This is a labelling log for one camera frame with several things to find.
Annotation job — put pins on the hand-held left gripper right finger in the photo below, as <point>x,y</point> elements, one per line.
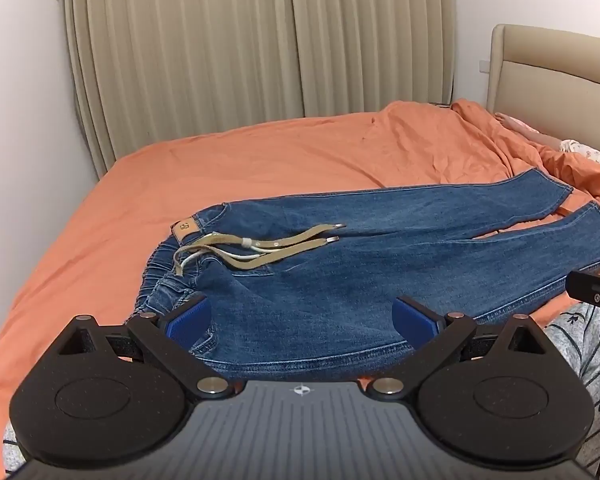
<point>415,322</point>

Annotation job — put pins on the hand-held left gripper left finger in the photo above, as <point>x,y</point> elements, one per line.
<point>187,322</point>

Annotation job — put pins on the blue denim pants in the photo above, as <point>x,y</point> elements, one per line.
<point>330,300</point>

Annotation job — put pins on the grey floral blanket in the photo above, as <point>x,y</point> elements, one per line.
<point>580,345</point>

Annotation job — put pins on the orange bed sheet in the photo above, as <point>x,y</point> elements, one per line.
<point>105,200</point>

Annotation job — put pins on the beige padded headboard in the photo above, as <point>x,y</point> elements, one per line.
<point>555,85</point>

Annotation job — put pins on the white wall socket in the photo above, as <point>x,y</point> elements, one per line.
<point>484,66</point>

